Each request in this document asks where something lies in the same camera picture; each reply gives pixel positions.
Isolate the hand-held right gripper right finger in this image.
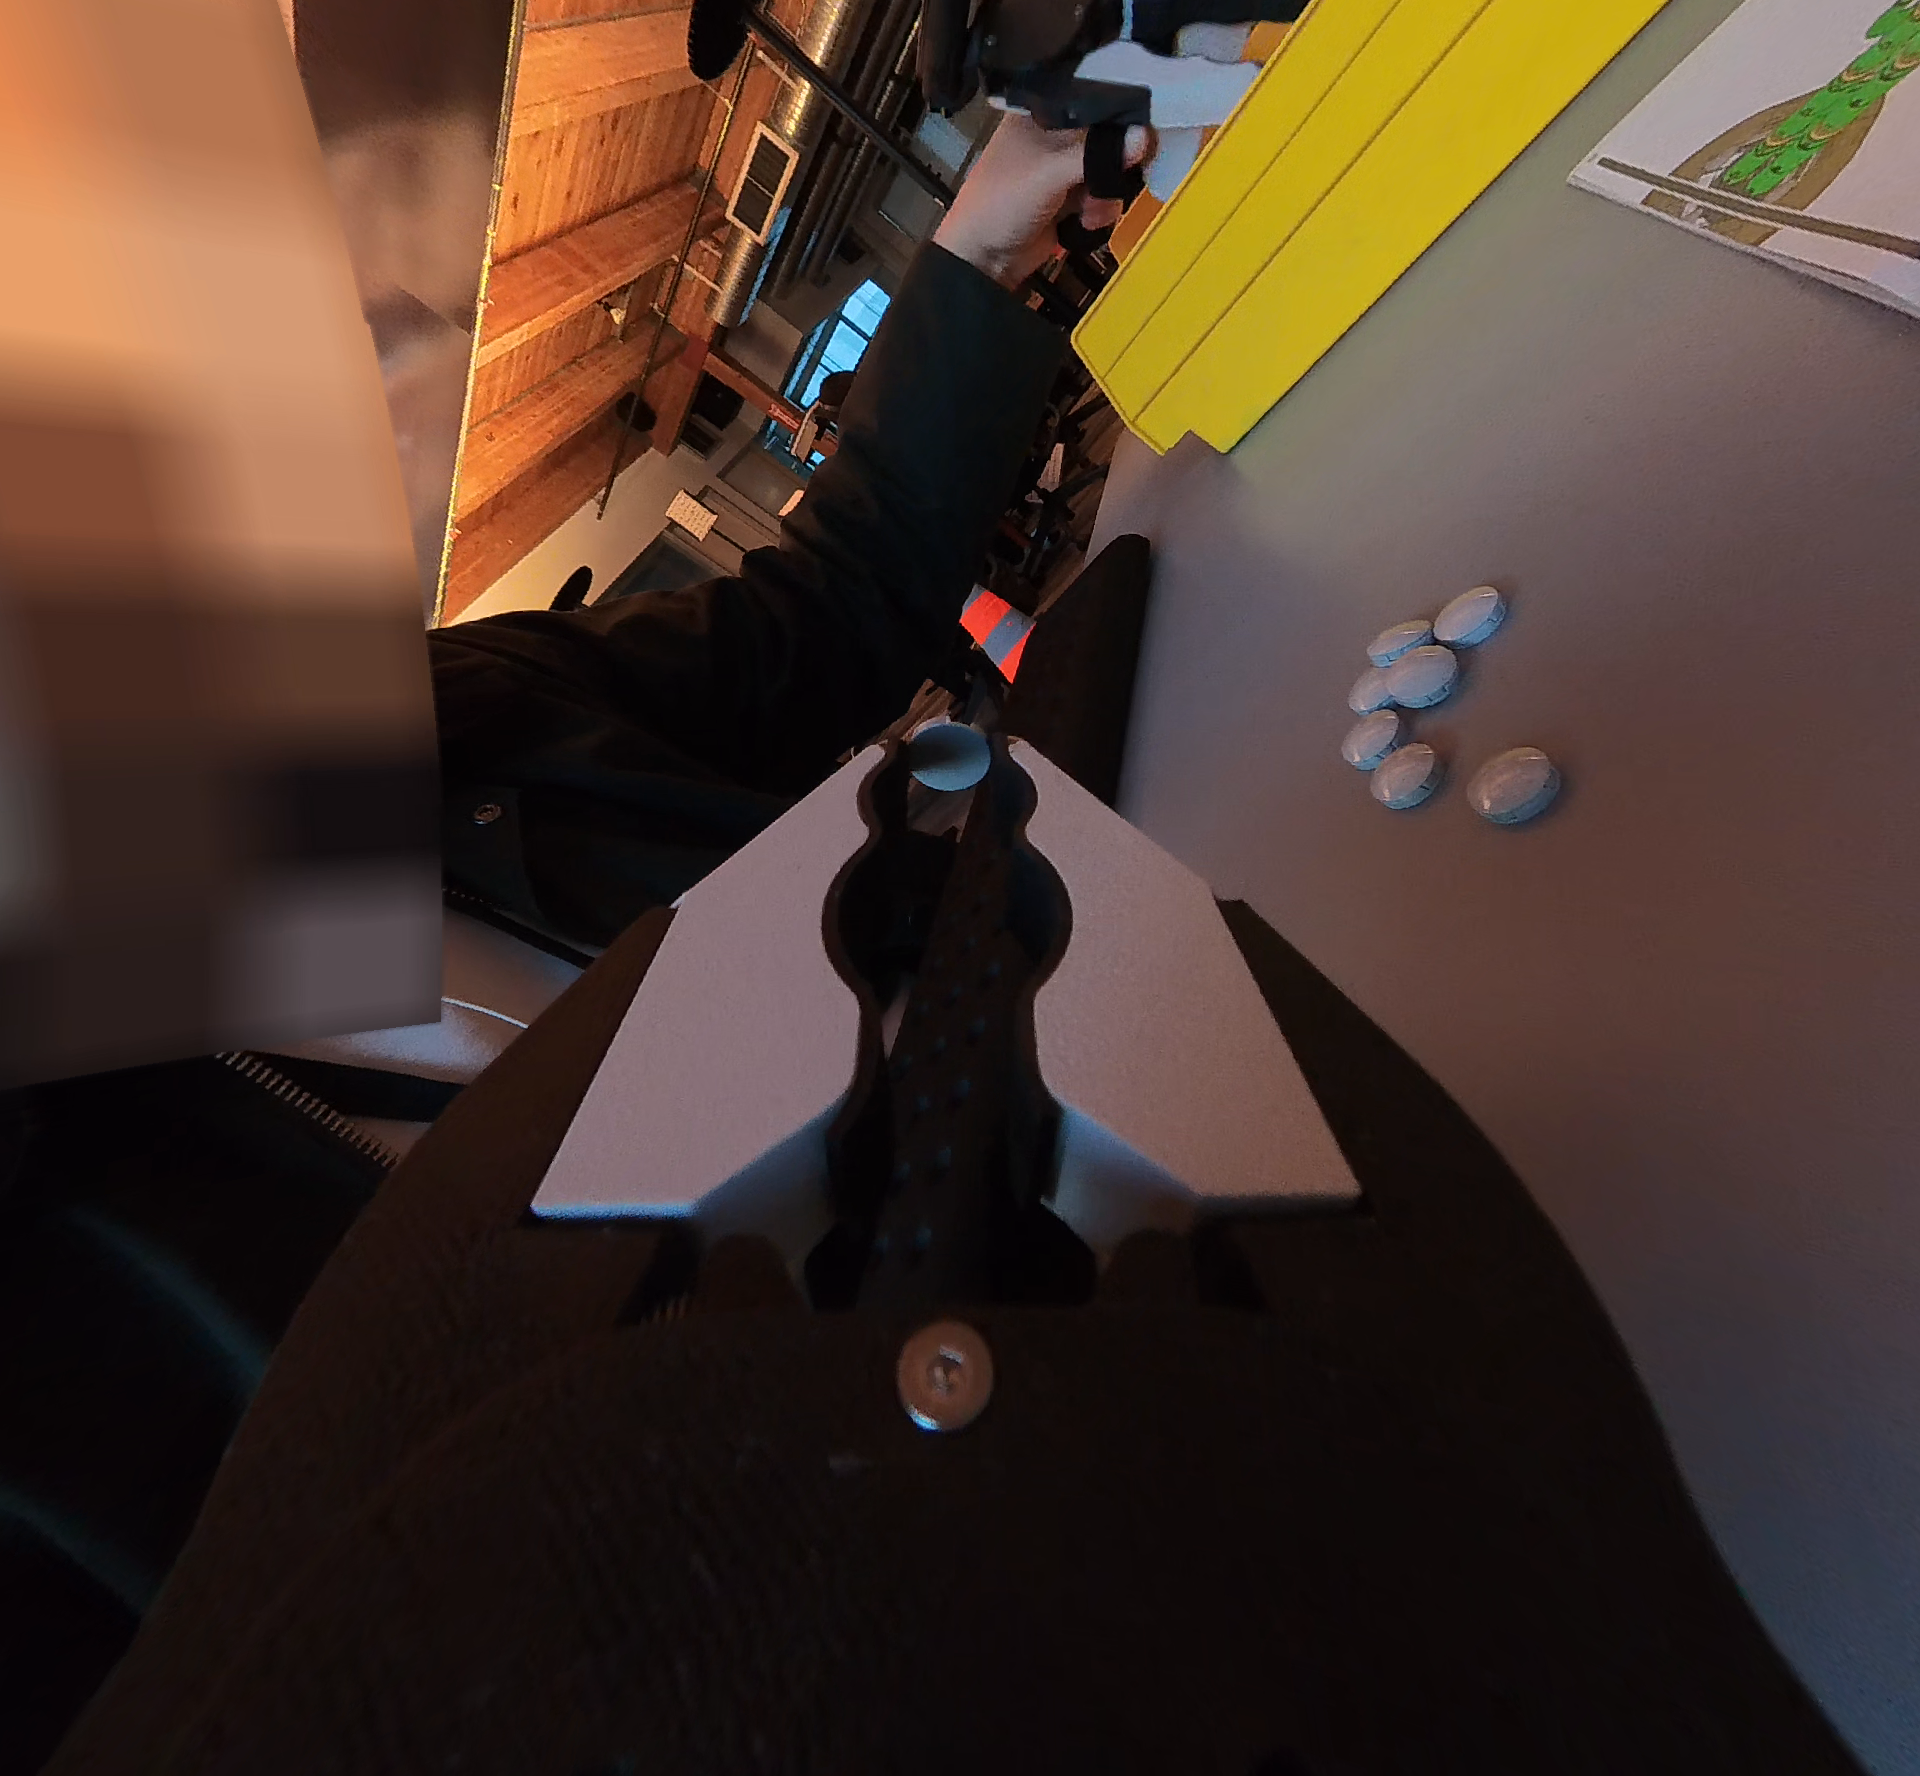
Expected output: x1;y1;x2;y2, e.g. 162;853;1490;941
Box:
991;739;1362;1259

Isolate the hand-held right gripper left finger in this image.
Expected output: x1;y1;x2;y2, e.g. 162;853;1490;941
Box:
530;742;911;1268

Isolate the pile of grey round pieces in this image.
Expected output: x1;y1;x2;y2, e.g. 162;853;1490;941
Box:
1338;583;1562;828

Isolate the person's left forearm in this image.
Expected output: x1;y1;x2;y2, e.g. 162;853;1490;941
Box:
720;240;1070;698

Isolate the grey desk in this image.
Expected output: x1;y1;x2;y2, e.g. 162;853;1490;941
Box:
1081;0;1920;1776

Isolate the person's left hand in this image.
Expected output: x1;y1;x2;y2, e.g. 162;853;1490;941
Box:
931;122;1158;295

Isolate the white air vent grille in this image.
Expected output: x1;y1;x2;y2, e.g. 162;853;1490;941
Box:
725;122;799;236

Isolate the yellow tray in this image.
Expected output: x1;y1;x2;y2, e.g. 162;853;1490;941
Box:
1070;0;1814;456

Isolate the arched window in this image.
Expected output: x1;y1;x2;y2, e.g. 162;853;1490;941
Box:
790;279;894;410

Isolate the orange and grey object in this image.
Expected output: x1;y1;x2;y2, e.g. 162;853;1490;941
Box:
960;583;1038;680

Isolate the illustrated instruction booklet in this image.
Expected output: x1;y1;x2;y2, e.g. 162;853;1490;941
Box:
1566;0;1920;319

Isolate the silver ventilation duct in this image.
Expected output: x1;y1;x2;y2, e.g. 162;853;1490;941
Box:
696;0;944;329

